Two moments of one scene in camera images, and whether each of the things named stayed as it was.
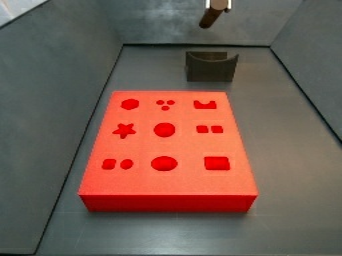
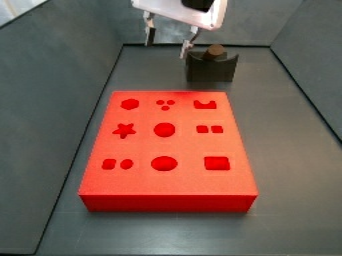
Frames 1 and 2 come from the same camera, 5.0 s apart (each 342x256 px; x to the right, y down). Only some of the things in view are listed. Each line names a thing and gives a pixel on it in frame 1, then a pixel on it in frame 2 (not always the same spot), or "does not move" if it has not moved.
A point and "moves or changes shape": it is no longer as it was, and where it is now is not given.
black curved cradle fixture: [210, 66] does not move
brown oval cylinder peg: [213, 13] moves or changes shape
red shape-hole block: [170, 155] does not move
